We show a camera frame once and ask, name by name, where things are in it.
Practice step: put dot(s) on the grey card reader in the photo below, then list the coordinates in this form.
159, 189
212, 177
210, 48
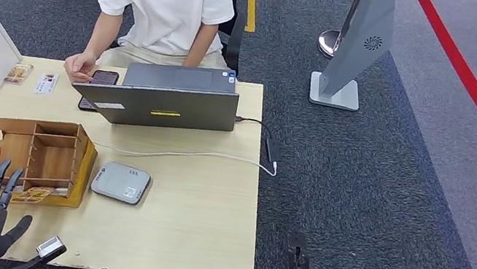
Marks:
121, 183

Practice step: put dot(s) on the grey sign stand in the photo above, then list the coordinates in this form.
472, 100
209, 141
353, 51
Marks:
360, 42

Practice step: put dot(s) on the person's left forearm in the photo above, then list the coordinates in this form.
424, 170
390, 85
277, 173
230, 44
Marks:
199, 46

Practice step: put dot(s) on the grey laptop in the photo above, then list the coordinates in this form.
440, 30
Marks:
165, 106

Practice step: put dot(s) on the white ID card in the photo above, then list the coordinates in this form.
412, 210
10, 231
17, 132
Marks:
46, 84

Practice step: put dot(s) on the yellow floor tape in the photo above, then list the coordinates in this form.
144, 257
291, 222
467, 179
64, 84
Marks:
250, 12

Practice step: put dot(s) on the person's right forearm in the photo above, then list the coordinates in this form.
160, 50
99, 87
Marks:
102, 35

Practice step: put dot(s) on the pale wrist camera on bracket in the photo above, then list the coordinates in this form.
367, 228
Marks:
51, 246

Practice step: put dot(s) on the person's right hand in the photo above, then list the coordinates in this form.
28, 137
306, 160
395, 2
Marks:
78, 67

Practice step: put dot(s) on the wooden card holder box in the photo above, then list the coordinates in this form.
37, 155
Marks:
53, 157

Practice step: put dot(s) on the chrome stanchion base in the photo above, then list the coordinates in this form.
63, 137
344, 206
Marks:
327, 44

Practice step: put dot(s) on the person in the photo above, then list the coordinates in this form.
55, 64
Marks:
162, 7

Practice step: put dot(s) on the black smartphone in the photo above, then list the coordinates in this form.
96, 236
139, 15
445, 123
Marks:
105, 77

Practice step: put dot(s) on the patterned room key card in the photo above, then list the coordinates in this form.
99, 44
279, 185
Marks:
33, 195
18, 74

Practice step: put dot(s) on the dark right robot hand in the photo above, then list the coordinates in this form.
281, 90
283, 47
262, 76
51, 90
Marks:
298, 259

